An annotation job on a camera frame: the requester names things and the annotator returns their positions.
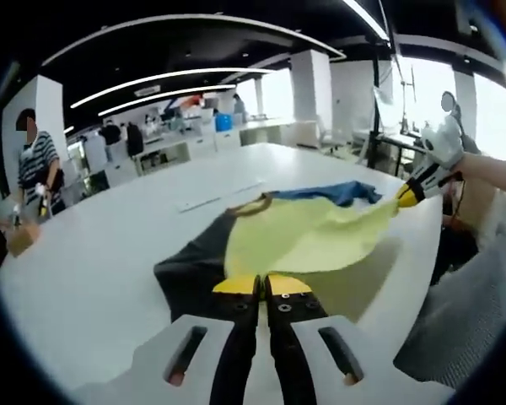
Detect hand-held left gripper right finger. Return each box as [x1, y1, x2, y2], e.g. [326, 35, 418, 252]
[263, 273, 455, 405]

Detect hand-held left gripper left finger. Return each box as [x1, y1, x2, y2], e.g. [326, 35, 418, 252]
[73, 275, 263, 405]

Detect yellow black blue garment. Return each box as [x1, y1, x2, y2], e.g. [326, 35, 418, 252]
[153, 180, 401, 324]

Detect black equipment stand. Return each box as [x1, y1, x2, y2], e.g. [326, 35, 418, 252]
[364, 54, 418, 170]

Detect person's light grey shirt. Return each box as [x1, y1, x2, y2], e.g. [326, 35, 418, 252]
[394, 244, 506, 393]

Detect narrow white square pillar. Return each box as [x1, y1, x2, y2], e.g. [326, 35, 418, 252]
[289, 49, 332, 147]

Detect white counter cabinets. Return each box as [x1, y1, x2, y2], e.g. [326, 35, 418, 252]
[134, 126, 317, 176]

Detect black bag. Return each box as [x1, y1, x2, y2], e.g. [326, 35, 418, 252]
[126, 121, 144, 157]

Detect brown cardboard box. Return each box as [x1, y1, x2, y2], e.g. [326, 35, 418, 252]
[8, 223, 41, 257]

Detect short ceiling strip light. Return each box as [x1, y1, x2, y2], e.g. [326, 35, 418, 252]
[99, 84, 237, 117]

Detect long ceiling strip light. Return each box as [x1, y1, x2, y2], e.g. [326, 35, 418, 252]
[71, 67, 275, 109]

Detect wide white square pillar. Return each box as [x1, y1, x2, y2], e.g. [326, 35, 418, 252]
[3, 75, 68, 203]

